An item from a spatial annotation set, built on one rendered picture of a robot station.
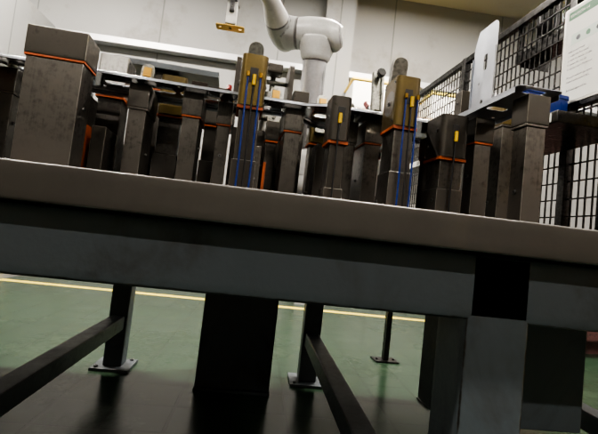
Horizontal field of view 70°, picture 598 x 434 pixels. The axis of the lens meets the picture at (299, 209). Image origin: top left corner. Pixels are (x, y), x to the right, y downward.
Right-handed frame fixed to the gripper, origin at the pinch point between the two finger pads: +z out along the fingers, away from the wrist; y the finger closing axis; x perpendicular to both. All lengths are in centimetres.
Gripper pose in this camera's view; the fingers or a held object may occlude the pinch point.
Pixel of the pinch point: (231, 14)
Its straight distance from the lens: 142.2
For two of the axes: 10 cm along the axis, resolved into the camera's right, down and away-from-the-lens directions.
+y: 1.1, -0.5, -9.9
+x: 9.9, 1.2, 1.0
